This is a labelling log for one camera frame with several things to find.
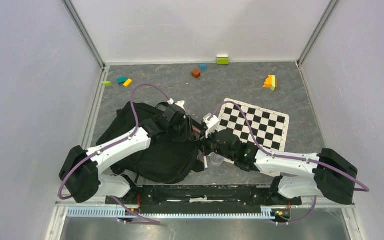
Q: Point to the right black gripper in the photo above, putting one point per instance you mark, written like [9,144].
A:
[205,144]

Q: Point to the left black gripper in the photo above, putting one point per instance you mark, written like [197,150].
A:
[188,134]

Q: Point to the orange pencil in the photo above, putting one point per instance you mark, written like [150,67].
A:
[197,131]

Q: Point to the black student backpack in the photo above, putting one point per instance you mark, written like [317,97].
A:
[164,161]

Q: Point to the black white chessboard mat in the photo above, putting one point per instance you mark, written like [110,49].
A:
[269,127]

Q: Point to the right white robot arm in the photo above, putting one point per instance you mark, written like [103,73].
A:
[326,174]

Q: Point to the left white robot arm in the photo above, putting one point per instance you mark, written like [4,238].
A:
[86,172]

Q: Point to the clear paperclip jar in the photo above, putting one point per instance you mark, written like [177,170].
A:
[216,160]

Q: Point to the white blue marker pen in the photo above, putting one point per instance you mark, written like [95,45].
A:
[205,160]

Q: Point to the brown cube block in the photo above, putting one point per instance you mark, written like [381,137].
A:
[196,73]

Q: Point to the yellow small block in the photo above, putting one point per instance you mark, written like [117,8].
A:
[127,83]

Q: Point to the small blue cube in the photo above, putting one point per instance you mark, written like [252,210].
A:
[202,66]

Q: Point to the teal block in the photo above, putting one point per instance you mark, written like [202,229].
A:
[121,80]

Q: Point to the orange stepped block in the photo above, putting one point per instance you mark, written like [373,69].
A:
[268,82]

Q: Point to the yellow-green block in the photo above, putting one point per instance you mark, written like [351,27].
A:
[274,83]

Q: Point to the green half-round block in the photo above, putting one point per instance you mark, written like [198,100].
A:
[107,83]

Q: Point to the green white block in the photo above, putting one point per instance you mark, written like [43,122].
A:
[222,59]

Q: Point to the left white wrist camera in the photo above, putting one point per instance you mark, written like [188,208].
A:
[178,105]

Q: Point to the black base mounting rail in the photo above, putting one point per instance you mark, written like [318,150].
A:
[205,199]

